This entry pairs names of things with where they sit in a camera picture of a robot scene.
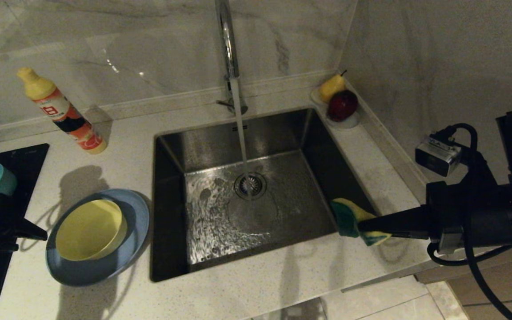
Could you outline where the yellow green sponge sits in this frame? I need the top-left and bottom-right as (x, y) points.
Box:
(331, 198), (392, 246)

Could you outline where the yellow bowl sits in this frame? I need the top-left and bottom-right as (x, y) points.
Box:
(56, 199), (128, 261)

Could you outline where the orange label dish soap bottle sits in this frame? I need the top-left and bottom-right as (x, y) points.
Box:
(17, 68), (108, 155)

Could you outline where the stainless steel sink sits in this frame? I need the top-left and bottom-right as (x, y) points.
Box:
(151, 108), (381, 282)

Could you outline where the grey blue plate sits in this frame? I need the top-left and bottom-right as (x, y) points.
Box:
(46, 189), (151, 286)

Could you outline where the small white dish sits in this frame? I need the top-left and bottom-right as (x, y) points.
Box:
(310, 88), (361, 130)

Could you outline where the dark red apple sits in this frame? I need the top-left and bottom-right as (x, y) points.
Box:
(326, 90), (359, 123)

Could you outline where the round metal drain strainer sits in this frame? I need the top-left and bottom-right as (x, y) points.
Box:
(234, 172), (268, 200)

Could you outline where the yellow pear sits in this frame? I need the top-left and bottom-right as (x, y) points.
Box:
(318, 70), (348, 104)

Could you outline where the running water stream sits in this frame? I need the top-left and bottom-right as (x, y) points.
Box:
(231, 78), (253, 197)

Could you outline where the chrome faucet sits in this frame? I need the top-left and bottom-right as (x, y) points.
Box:
(215, 0), (248, 116)

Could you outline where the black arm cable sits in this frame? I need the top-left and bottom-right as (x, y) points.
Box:
(427, 123), (512, 320)

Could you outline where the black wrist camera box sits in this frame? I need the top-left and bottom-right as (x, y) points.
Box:
(415, 136), (463, 177)

